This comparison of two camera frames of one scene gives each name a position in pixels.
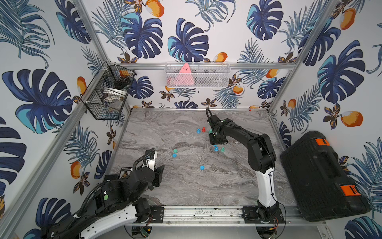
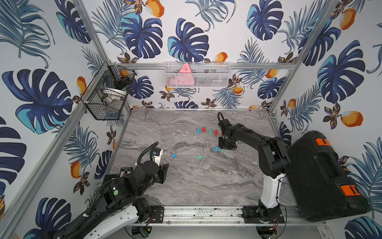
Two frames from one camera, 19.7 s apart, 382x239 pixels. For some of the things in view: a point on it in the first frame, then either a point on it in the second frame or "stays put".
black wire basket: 105,97 stays put
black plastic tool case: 322,188 stays put
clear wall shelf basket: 203,74 stays put
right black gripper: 212,142 to 232,145
